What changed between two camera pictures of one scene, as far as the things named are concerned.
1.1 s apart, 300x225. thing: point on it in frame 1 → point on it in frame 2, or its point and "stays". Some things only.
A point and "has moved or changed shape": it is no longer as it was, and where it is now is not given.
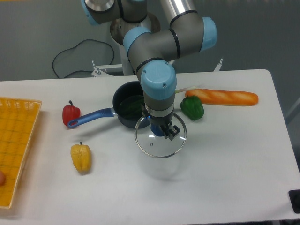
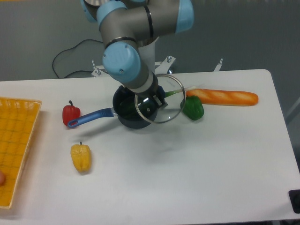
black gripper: x=163 y=122 → x=157 y=91
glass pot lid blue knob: x=151 y=140 has moved or changed shape
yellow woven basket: x=18 y=119 stays
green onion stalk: x=184 y=89 stays
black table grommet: x=294 y=195 stays
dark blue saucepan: x=128 y=103 stays
